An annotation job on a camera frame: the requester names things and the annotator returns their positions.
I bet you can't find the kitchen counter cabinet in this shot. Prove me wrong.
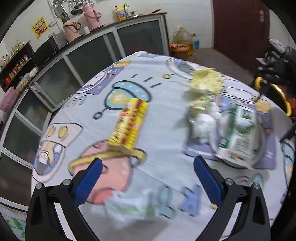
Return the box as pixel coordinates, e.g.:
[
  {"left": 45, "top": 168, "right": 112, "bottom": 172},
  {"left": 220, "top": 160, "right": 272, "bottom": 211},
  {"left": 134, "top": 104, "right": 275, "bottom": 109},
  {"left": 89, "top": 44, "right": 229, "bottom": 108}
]
[{"left": 1, "top": 13, "right": 169, "bottom": 212}]

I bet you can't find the small green white packet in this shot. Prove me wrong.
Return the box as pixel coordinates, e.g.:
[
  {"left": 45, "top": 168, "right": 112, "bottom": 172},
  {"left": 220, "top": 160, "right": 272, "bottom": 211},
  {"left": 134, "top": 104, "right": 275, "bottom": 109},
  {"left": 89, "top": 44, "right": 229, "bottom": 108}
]
[{"left": 104, "top": 189, "right": 159, "bottom": 230}]

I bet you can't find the yellow red long box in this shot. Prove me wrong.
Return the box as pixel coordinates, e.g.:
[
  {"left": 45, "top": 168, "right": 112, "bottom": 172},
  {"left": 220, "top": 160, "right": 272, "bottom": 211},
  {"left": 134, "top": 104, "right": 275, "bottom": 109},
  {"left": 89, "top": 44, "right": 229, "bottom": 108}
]
[{"left": 107, "top": 98, "right": 149, "bottom": 154}]

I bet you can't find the pink plastic basin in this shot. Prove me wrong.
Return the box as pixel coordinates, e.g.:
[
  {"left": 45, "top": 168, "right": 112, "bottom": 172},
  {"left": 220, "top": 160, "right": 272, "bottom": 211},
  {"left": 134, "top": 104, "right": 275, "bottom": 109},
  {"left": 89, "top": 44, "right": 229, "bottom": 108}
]
[{"left": 1, "top": 86, "right": 17, "bottom": 113}]

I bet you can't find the yellow cabbage leaf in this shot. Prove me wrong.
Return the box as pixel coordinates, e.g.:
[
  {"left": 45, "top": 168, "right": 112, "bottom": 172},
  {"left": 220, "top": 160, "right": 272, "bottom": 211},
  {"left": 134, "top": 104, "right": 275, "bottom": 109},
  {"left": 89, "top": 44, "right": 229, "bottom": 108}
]
[{"left": 190, "top": 68, "right": 224, "bottom": 95}]

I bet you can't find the dark wooden spice shelf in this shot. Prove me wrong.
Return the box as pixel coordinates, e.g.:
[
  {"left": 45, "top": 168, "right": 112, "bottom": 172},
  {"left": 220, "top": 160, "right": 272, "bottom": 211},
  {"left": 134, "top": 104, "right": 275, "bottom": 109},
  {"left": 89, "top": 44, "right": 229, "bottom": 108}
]
[{"left": 1, "top": 41, "right": 36, "bottom": 93}]

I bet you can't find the black microwave oven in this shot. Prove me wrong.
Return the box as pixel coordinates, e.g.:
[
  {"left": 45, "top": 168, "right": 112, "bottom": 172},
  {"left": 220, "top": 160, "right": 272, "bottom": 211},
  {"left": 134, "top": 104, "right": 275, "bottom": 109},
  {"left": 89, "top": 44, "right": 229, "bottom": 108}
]
[{"left": 32, "top": 35, "right": 60, "bottom": 65}]

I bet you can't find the brown basket on floor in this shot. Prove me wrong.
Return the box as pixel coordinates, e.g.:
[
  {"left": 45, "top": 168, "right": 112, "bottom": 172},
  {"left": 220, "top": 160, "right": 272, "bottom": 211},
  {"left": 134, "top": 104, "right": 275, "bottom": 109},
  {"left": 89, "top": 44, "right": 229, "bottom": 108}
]
[{"left": 170, "top": 43, "right": 190, "bottom": 61}]

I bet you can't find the blue water bottle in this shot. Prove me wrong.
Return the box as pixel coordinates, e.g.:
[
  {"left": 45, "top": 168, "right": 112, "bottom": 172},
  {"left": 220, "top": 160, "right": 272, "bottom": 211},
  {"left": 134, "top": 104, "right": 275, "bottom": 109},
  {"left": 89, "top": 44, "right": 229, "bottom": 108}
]
[{"left": 192, "top": 33, "right": 200, "bottom": 49}]

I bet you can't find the dark red door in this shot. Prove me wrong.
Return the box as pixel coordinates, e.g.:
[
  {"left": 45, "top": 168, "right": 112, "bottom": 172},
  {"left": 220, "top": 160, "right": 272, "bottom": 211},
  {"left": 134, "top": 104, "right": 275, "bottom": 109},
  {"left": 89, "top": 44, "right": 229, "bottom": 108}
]
[{"left": 212, "top": 0, "right": 270, "bottom": 72}]

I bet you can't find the left pink thermos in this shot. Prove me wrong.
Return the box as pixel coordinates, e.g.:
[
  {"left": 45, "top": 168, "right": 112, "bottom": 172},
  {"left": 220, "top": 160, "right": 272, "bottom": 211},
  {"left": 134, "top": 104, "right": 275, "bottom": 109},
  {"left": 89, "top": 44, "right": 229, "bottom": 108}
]
[{"left": 62, "top": 16, "right": 81, "bottom": 42}]

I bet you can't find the pink thermos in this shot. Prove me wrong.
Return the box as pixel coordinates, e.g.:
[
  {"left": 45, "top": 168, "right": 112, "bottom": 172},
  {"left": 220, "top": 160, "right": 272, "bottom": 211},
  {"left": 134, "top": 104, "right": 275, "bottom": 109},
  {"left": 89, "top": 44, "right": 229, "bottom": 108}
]
[
  {"left": 83, "top": 4, "right": 101, "bottom": 30},
  {"left": 62, "top": 16, "right": 81, "bottom": 42}
]

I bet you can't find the cooking oil jug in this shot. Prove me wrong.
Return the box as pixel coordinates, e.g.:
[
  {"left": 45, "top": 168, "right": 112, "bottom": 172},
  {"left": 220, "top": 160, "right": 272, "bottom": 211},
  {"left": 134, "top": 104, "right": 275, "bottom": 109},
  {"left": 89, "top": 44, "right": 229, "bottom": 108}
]
[{"left": 172, "top": 26, "right": 194, "bottom": 56}]

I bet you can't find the right pink thermos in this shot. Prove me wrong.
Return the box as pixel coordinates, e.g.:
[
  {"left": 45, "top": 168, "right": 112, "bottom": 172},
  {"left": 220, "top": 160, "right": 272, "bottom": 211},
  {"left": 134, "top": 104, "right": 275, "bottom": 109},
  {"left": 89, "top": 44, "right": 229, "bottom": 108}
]
[{"left": 83, "top": 4, "right": 101, "bottom": 30}]

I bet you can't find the hanging utensil rack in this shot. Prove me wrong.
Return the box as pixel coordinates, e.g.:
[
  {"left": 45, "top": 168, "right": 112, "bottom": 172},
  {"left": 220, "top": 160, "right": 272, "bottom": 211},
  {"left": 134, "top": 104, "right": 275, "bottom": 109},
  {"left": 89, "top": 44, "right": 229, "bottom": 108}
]
[{"left": 52, "top": 0, "right": 94, "bottom": 19}]

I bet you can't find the yellow dish soap bottle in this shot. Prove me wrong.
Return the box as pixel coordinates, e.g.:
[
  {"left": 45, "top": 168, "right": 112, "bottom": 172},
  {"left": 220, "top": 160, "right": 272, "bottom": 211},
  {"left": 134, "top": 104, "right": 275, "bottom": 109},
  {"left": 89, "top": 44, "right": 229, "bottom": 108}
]
[{"left": 115, "top": 4, "right": 131, "bottom": 21}]

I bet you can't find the yellow wall poster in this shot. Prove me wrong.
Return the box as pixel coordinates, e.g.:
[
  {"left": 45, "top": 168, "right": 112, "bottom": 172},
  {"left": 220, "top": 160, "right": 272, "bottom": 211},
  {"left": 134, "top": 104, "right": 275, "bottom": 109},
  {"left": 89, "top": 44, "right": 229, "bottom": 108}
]
[{"left": 31, "top": 17, "right": 49, "bottom": 40}]

